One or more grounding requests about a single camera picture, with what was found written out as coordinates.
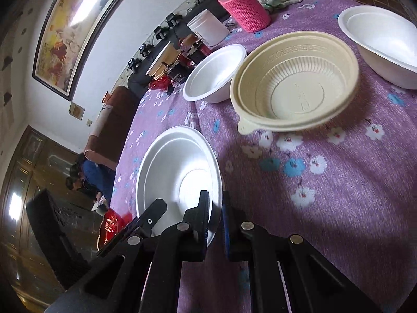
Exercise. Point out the brown armchair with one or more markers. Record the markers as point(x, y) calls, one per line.
point(114, 130)

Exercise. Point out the framed painting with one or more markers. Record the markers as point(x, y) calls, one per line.
point(71, 29)

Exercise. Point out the wooden glass-door cabinet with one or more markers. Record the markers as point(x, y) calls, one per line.
point(32, 169)

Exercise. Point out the red wall ornament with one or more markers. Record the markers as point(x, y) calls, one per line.
point(105, 98)

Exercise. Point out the small wall picture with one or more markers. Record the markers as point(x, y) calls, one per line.
point(77, 110)

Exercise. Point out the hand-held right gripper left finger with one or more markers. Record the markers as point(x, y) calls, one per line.
point(203, 221)

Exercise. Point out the wide white foam bowl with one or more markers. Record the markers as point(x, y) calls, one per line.
point(176, 159)

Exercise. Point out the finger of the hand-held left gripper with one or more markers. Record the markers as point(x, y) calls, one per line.
point(154, 212)
point(117, 238)

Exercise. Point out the purple floral tablecloth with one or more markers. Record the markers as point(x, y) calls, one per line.
point(325, 202)

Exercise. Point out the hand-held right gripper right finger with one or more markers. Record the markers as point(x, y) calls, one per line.
point(225, 230)

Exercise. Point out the red glass plate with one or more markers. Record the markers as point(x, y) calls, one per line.
point(156, 84)
point(110, 228)

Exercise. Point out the small black adapter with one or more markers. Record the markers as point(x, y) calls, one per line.
point(170, 90)

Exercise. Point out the beige ribbed plastic bowl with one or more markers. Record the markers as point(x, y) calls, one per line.
point(293, 97)

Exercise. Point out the open white book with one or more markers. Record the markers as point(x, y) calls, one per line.
point(99, 205)

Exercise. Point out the white plastic cup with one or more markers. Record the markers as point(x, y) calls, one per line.
point(208, 27)

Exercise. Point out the pink bottle with knitted sleeve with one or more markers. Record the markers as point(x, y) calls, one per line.
point(244, 9)

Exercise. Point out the small white foam bowl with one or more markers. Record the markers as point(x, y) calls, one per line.
point(211, 71)

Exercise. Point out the black leather sofa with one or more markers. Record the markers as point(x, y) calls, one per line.
point(136, 81)

